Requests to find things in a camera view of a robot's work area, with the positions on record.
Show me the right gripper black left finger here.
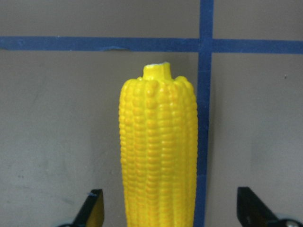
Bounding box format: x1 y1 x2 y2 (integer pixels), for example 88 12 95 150
59 189 104 227

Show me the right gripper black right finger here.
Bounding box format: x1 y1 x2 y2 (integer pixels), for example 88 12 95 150
237 187 303 227

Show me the yellow corn cob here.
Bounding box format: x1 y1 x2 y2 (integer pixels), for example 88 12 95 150
119 62 198 227

